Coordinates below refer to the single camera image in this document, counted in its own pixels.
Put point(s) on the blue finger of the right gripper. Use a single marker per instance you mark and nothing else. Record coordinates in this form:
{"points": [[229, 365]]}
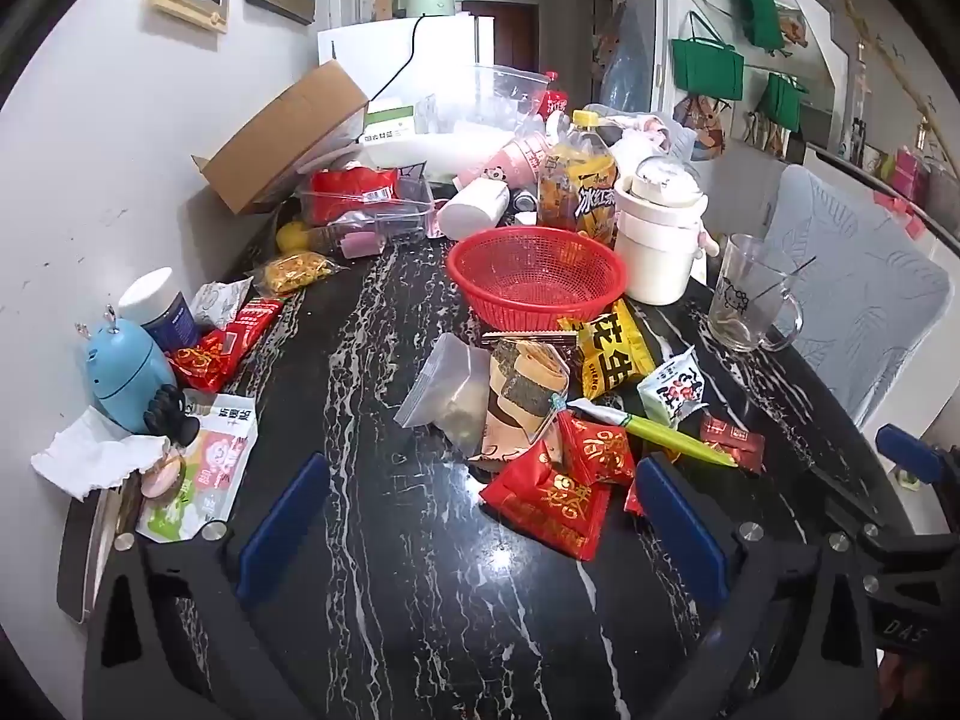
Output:
{"points": [[917, 457]]}

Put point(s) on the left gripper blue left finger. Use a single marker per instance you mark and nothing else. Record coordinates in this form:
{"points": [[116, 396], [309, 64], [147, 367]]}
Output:
{"points": [[275, 542]]}

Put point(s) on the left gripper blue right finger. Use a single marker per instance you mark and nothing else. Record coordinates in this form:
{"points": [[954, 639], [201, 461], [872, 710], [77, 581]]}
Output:
{"points": [[692, 529]]}

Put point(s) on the dark red candy packet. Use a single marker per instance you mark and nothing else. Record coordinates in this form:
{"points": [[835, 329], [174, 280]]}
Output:
{"points": [[747, 449]]}

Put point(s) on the green yellow drink sachet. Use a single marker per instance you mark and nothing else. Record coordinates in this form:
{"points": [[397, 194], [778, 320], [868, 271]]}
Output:
{"points": [[656, 433]]}

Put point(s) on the white peanut snack packet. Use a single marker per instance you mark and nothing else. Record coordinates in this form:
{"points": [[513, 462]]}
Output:
{"points": [[674, 390]]}

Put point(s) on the red gold snack packet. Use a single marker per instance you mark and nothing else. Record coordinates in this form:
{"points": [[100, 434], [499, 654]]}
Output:
{"points": [[595, 453], [548, 505]]}

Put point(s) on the yellow peanut snack bag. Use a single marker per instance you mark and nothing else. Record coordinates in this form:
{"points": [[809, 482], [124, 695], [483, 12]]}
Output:
{"points": [[611, 350]]}

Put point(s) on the brown striped snack packet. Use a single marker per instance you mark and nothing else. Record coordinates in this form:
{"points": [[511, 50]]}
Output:
{"points": [[529, 381]]}

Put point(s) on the white green sticker pack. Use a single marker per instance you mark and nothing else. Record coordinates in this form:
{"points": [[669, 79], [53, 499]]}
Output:
{"points": [[214, 464]]}

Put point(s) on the grey leaf pattern chair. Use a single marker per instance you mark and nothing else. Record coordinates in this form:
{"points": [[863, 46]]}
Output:
{"points": [[868, 295]]}

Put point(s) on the white crumpled tissue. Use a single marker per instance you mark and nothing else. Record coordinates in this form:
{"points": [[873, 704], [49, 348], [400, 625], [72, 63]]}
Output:
{"points": [[93, 454]]}

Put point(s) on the metal spoon in mug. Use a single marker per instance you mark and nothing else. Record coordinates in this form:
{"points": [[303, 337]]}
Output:
{"points": [[783, 281]]}

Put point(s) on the glass mug with cat print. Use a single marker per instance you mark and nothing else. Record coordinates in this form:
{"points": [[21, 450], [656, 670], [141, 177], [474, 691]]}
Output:
{"points": [[748, 266]]}

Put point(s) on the blue round humidifier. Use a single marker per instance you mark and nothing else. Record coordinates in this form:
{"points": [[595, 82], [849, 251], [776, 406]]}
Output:
{"points": [[125, 369]]}

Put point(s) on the red long snack stick packet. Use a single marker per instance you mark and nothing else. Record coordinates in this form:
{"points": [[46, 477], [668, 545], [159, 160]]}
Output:
{"points": [[243, 332]]}

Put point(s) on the white patterned small packet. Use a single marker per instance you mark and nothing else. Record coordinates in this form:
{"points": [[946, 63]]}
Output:
{"points": [[217, 304]]}

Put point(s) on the white lid blue jar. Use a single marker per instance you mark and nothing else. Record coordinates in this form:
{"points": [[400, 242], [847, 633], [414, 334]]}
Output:
{"points": [[155, 302]]}

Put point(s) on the yellow snack mix bag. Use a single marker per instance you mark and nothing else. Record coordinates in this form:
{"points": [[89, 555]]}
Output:
{"points": [[290, 272]]}

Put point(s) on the red plastic basket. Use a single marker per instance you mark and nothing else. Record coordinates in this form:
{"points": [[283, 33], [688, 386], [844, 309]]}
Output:
{"points": [[529, 277]]}

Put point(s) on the yellow lemon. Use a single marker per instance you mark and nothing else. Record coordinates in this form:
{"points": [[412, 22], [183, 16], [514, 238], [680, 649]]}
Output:
{"points": [[292, 237]]}

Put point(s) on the white electric cooking pot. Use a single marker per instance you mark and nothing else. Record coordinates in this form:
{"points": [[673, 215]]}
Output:
{"points": [[659, 211]]}

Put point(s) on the clear plastic container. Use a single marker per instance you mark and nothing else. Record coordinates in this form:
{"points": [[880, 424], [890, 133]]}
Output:
{"points": [[409, 216]]}

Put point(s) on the red bag in container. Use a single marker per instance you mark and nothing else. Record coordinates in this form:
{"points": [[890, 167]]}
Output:
{"points": [[331, 194]]}

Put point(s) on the iced tea bottle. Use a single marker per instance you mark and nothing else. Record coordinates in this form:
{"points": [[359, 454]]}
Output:
{"points": [[576, 181]]}

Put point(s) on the green tote bag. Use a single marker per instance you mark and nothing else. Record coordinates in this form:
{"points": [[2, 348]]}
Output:
{"points": [[781, 100], [759, 20], [704, 64]]}

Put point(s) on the white tissue roll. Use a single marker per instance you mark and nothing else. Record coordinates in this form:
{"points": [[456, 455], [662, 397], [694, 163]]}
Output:
{"points": [[478, 206]]}

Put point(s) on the cardboard box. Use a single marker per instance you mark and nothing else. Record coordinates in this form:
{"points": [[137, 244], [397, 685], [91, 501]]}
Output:
{"points": [[261, 164]]}

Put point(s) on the pink panda cup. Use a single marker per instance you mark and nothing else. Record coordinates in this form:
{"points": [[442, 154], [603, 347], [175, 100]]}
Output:
{"points": [[517, 164]]}

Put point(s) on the white green medicine box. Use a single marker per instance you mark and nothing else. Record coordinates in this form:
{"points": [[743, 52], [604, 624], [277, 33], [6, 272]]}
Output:
{"points": [[384, 125]]}

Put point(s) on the red cola bottle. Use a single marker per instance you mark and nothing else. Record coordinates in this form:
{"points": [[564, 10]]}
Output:
{"points": [[554, 99]]}

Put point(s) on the large clear zip bag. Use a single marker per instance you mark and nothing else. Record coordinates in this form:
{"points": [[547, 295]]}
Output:
{"points": [[491, 96]]}

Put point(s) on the white mini fridge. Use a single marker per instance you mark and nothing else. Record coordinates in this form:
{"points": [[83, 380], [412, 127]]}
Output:
{"points": [[396, 62]]}

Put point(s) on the red gold packet by wall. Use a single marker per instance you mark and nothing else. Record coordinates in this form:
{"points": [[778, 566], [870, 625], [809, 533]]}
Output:
{"points": [[208, 366]]}

